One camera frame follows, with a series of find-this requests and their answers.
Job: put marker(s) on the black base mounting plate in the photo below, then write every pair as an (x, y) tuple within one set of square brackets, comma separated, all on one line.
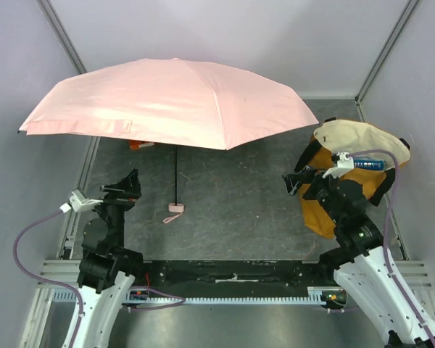
[(234, 278)]

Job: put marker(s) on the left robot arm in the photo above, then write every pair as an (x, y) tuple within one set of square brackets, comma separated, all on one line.
[(107, 269)]

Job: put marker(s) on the pink folding umbrella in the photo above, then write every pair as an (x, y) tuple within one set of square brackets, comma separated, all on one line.
[(170, 101)]

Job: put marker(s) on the white slotted cable duct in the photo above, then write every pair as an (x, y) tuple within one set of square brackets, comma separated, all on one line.
[(140, 296)]

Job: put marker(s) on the orange Gillette razor box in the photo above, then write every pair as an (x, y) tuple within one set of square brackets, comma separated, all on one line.
[(136, 145)]

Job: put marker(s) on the blue Harry's razor box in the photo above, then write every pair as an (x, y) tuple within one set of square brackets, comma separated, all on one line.
[(369, 164)]

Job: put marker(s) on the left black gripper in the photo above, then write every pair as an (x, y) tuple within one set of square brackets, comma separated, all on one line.
[(119, 194)]

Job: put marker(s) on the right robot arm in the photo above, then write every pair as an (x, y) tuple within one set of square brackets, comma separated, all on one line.
[(361, 265)]

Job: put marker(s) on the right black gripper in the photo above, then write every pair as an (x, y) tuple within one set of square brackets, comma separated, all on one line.
[(312, 182)]

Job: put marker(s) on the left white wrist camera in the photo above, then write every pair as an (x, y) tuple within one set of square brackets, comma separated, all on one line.
[(78, 203)]

